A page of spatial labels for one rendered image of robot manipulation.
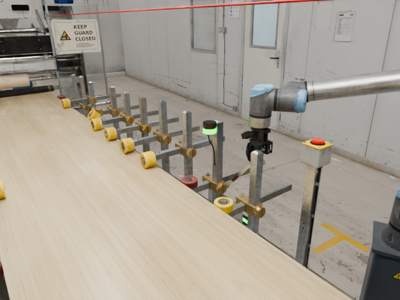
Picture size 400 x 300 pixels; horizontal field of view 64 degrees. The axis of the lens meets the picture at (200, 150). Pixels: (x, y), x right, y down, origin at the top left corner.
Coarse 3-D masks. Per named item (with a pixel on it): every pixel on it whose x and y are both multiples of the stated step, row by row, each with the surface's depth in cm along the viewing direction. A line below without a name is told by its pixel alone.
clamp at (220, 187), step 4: (204, 176) 160; (208, 176) 160; (204, 180) 160; (208, 180) 157; (212, 184) 155; (216, 184) 153; (220, 184) 153; (224, 184) 153; (208, 188) 159; (212, 188) 156; (216, 188) 153; (220, 188) 152; (224, 188) 154; (216, 192) 154; (220, 192) 153
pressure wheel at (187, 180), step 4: (184, 176) 153; (188, 176) 152; (192, 176) 152; (180, 180) 149; (184, 180) 149; (188, 180) 149; (192, 180) 149; (196, 180) 149; (184, 184) 147; (188, 184) 146; (192, 184) 147; (196, 184) 149; (192, 188) 148
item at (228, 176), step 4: (240, 168) 170; (248, 168) 171; (232, 172) 167; (236, 172) 167; (248, 172) 171; (224, 176) 162; (228, 176) 163; (232, 176) 165; (224, 180) 162; (228, 180) 164; (200, 184) 155; (204, 184) 155; (208, 184) 156; (196, 188) 153; (200, 188) 154; (204, 188) 156; (196, 192) 153
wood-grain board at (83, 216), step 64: (0, 128) 227; (64, 128) 225; (64, 192) 141; (128, 192) 140; (192, 192) 140; (0, 256) 103; (64, 256) 103; (128, 256) 102; (192, 256) 102; (256, 256) 102
